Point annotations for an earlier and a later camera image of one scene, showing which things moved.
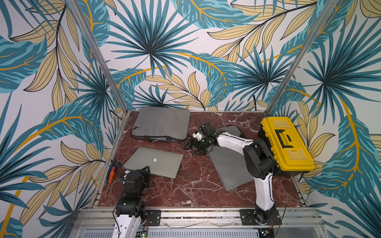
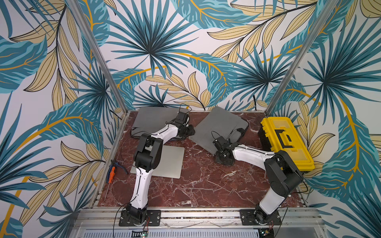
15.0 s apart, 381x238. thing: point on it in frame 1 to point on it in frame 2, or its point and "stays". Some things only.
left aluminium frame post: [85, 27] stays
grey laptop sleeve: [229, 166] to [219, 123]
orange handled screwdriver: [110, 180] stays
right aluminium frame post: [301, 56] stays
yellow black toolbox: [292, 154] stays
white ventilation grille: [182, 233] stays
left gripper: [146, 174] to [192, 131]
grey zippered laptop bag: [161, 124] stays
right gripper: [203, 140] to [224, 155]
